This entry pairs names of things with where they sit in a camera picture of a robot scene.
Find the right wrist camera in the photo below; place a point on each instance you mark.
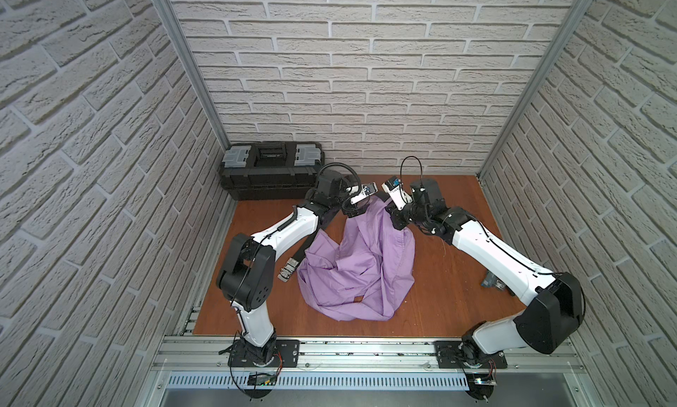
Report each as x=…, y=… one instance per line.
x=394, y=189

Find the purple trousers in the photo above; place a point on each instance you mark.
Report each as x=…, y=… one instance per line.
x=367, y=275

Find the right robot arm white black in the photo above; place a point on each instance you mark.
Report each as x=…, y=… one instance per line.
x=554, y=301

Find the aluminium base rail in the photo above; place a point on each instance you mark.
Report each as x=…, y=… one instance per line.
x=347, y=363

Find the black plastic toolbox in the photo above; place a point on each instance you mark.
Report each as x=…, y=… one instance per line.
x=270, y=170

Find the small grey metal part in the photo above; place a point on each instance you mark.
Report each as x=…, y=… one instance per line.
x=491, y=281

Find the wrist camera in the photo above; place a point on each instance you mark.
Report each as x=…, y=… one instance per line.
x=367, y=191
x=394, y=189

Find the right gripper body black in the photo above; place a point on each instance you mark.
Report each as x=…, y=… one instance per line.
x=402, y=218

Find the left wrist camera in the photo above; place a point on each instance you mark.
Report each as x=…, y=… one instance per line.
x=367, y=191

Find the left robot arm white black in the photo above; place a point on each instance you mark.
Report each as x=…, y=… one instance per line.
x=247, y=273

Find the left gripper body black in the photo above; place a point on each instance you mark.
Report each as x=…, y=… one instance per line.
x=351, y=207

